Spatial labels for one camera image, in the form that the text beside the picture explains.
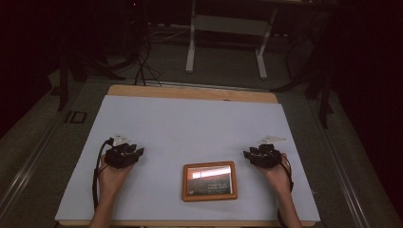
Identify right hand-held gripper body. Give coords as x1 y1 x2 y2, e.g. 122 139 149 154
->
252 135 288 169

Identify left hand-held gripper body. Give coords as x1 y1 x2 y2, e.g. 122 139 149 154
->
104 132 138 170

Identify person's right hand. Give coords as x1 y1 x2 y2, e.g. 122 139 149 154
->
259 153 293 198

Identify person's left hand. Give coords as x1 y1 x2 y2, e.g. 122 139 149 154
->
97 154 135 198

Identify white table mat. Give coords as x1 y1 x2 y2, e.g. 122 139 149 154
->
54 94 321 223

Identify wooden table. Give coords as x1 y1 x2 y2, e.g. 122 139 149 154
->
54 84 321 228

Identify black metal stand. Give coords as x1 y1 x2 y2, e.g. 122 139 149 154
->
56 37 89 112
303 47 336 130

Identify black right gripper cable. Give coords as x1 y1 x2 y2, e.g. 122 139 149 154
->
277 154 295 228

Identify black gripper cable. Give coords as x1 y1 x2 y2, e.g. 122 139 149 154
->
91 137 115 213
277 154 295 228

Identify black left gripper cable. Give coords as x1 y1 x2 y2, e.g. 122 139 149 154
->
91 137 115 213

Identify wooden picture frame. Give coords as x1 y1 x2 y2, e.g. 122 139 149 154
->
182 161 239 203

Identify black rectangular floor bracket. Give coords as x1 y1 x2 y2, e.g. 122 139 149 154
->
64 110 88 124

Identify metal floor rail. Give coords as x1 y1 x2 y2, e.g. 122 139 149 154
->
0 120 65 217
308 101 372 228

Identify black floor cables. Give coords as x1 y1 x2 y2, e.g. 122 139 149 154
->
104 18 191 87

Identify white metal table frame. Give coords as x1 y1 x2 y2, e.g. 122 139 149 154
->
184 0 280 81

